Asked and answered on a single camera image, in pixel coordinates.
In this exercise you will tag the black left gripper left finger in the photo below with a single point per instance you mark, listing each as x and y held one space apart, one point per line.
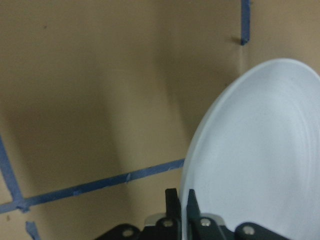
173 206

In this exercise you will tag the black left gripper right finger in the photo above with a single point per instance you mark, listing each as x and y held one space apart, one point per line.
192 208

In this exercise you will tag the blue plate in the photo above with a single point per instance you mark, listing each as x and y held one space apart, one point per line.
255 156

